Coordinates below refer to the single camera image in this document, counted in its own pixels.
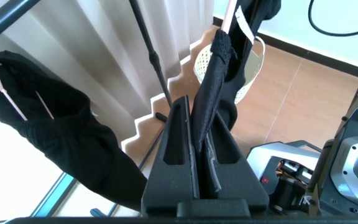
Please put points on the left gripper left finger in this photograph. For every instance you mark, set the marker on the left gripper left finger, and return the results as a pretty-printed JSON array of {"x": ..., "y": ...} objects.
[{"x": 166, "y": 186}]

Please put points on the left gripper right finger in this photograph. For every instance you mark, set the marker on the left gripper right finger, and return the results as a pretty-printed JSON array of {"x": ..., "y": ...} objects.
[{"x": 238, "y": 186}]

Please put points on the black shorts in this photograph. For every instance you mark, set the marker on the black shorts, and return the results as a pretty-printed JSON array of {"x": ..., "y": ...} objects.
[{"x": 73, "y": 140}]

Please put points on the black garment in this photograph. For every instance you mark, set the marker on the black garment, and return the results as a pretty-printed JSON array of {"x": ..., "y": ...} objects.
[{"x": 213, "y": 77}]

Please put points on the pink clothes hanger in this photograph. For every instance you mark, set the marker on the pink clothes hanger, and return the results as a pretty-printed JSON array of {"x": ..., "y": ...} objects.
[
  {"x": 228, "y": 15},
  {"x": 11, "y": 101}
]

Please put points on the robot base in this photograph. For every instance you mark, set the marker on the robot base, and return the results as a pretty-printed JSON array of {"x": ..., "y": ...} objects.
[{"x": 346, "y": 174}]

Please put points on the white laundry basket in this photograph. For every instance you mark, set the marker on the white laundry basket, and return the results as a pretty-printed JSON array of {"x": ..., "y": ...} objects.
[{"x": 200, "y": 62}]

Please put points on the beige curtain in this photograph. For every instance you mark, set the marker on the beige curtain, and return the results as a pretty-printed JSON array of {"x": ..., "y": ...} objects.
[{"x": 89, "y": 46}]

